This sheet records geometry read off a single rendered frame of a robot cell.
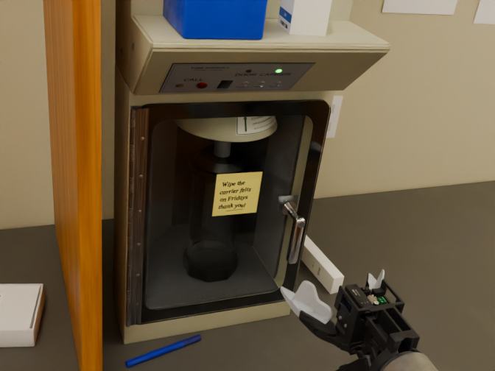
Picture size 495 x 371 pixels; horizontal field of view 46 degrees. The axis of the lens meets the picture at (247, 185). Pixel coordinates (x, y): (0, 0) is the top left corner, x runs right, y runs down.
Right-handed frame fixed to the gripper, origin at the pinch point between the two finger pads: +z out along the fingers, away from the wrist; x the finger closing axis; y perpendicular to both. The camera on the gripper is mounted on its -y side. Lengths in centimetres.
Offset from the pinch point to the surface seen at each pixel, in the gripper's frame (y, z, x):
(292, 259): -1.6, 8.7, 1.3
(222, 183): 11.3, 13.4, 13.2
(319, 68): 32.1, 6.5, 3.8
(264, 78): 30.1, 8.3, 10.7
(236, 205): 7.0, 13.5, 10.6
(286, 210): 5.4, 13.2, 1.6
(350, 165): -13, 59, -40
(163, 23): 36.7, 10.3, 24.2
